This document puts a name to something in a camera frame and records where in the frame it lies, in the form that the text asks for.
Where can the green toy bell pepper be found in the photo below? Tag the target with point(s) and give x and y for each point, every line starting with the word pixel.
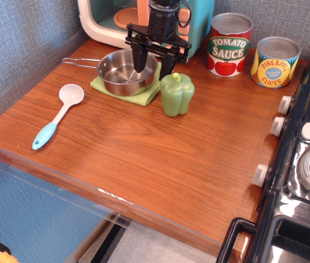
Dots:
pixel 177 90

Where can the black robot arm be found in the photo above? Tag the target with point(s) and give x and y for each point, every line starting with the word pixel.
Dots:
pixel 164 5

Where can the pineapple slices can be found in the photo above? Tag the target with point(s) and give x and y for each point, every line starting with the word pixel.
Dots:
pixel 275 61

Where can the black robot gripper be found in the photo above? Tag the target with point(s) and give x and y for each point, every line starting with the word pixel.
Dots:
pixel 158 37

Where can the green folded cloth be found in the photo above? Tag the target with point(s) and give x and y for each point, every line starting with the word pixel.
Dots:
pixel 142 99

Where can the stainless steel bowl with handle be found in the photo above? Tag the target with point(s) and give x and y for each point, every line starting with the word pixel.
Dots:
pixel 116 70

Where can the tomato sauce can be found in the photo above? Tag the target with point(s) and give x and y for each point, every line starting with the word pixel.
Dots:
pixel 229 39

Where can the teal toy microwave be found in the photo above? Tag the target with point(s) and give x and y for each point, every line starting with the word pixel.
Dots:
pixel 106 21

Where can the black toy stove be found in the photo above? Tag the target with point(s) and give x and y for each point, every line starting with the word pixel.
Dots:
pixel 282 230

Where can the white spoon with blue handle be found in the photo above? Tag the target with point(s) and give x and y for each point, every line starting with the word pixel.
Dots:
pixel 70 95

